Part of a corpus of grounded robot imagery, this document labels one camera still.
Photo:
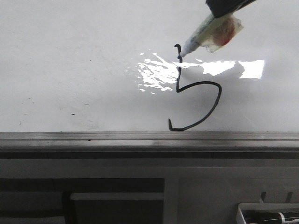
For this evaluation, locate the white whiteboard with aluminium frame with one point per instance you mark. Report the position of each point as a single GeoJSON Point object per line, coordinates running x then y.
{"type": "Point", "coordinates": [101, 78]}

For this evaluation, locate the white marker tray holder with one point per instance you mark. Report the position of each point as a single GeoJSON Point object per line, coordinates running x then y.
{"type": "Point", "coordinates": [246, 208]}

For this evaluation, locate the grey panel under whiteboard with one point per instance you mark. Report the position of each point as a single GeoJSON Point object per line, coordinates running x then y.
{"type": "Point", "coordinates": [82, 201]}

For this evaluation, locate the white whiteboard marker with tape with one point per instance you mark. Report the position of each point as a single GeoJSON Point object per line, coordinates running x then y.
{"type": "Point", "coordinates": [212, 34]}

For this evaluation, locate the black marker in tray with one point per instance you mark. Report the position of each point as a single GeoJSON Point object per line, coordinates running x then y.
{"type": "Point", "coordinates": [272, 218]}

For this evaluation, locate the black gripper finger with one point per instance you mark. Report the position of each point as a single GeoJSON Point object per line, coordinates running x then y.
{"type": "Point", "coordinates": [221, 8]}

